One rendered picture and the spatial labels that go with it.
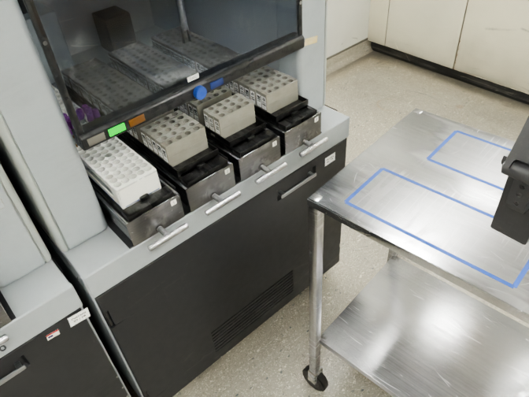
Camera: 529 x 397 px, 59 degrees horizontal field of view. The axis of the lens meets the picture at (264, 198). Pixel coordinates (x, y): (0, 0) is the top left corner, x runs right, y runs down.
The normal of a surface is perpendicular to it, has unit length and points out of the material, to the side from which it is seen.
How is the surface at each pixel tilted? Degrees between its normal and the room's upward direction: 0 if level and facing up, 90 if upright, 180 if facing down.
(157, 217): 90
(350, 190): 0
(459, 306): 0
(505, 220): 90
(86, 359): 90
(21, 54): 90
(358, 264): 0
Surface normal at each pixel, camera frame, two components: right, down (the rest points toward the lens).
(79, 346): 0.67, 0.46
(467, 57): -0.74, 0.48
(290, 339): -0.07, -0.74
